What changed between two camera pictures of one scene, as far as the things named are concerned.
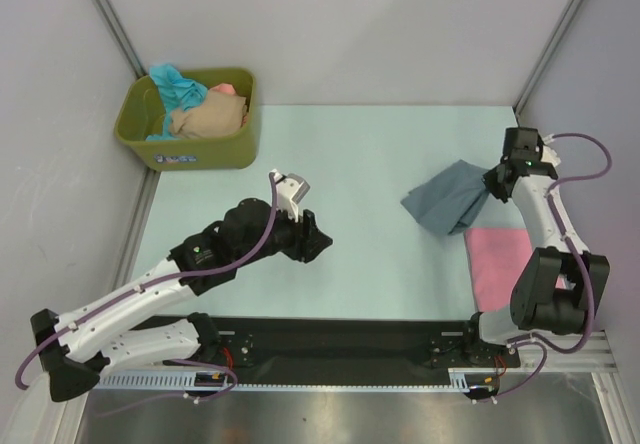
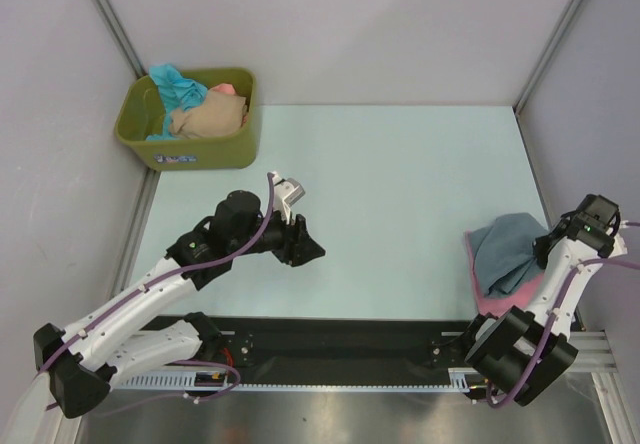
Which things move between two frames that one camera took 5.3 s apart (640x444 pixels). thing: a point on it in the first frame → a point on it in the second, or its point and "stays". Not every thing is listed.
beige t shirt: [217, 114] stays
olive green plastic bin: [141, 113] stays
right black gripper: [490, 181] → [540, 249]
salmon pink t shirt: [225, 88] stays
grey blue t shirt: [449, 200] → [504, 253]
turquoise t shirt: [175, 93] stays
